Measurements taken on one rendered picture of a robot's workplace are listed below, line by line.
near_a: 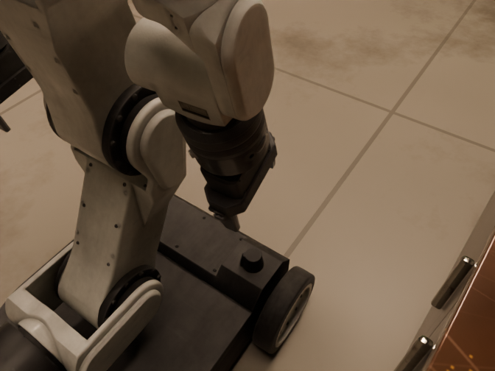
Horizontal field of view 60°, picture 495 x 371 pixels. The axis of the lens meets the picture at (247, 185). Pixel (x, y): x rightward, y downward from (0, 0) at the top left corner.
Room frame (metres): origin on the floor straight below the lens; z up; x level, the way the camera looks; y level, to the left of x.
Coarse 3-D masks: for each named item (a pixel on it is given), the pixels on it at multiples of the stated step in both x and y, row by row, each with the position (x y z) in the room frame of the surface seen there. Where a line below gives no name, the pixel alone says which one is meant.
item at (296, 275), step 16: (288, 272) 0.48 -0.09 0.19; (304, 272) 0.49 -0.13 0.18; (288, 288) 0.44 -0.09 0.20; (304, 288) 0.45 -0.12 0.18; (272, 304) 0.41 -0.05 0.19; (288, 304) 0.40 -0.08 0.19; (304, 304) 0.47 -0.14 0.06; (272, 320) 0.38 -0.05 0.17; (288, 320) 0.43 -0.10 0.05; (256, 336) 0.36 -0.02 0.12; (272, 336) 0.35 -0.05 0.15; (272, 352) 0.35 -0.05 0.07
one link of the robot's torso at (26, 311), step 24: (48, 264) 0.41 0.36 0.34; (24, 288) 0.36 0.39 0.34; (48, 288) 0.39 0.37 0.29; (144, 288) 0.36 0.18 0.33; (24, 312) 0.32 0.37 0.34; (48, 312) 0.31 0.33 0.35; (120, 312) 0.32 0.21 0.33; (144, 312) 0.34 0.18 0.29; (48, 336) 0.28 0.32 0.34; (72, 336) 0.28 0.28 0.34; (96, 336) 0.28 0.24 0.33; (120, 336) 0.29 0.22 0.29; (72, 360) 0.24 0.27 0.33; (96, 360) 0.25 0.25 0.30
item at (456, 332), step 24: (480, 216) 0.69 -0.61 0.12; (480, 240) 0.41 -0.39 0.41; (456, 264) 0.51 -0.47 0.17; (480, 264) 0.26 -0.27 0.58; (456, 288) 0.31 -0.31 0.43; (480, 288) 0.23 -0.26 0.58; (432, 312) 0.37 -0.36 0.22; (456, 312) 0.20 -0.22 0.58; (480, 312) 0.20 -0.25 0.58; (432, 336) 0.24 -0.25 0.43; (456, 336) 0.18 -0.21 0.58; (480, 336) 0.18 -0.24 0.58; (408, 360) 0.20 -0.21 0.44; (432, 360) 0.15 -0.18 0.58; (456, 360) 0.15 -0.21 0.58; (480, 360) 0.15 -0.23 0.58
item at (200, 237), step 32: (192, 224) 0.61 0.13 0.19; (160, 256) 0.53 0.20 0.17; (192, 256) 0.52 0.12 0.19; (224, 256) 0.52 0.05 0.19; (256, 256) 0.48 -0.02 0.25; (192, 288) 0.45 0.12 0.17; (224, 288) 0.45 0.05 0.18; (256, 288) 0.43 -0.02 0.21; (0, 320) 0.38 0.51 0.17; (64, 320) 0.38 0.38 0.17; (160, 320) 0.38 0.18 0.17; (192, 320) 0.38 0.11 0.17; (224, 320) 0.38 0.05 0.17; (256, 320) 0.41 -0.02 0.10; (0, 352) 0.24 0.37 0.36; (32, 352) 0.25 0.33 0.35; (128, 352) 0.31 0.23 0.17; (160, 352) 0.31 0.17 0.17; (192, 352) 0.31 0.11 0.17; (224, 352) 0.32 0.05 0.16
